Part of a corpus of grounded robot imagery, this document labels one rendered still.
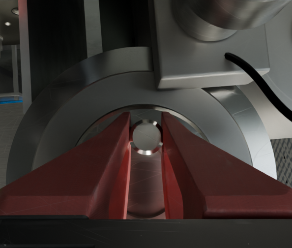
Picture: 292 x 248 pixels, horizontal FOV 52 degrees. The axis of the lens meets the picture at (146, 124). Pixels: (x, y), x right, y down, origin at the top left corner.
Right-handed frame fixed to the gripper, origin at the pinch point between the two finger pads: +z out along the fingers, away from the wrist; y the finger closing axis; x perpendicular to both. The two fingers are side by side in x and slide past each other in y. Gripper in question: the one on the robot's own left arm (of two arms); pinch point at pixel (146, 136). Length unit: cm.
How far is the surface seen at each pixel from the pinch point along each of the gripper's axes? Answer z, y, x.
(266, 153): 2.7, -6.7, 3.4
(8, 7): 31.7, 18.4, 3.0
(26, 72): 5.7, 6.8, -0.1
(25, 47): 6.7, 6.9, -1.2
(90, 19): 270, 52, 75
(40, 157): 1.5, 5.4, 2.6
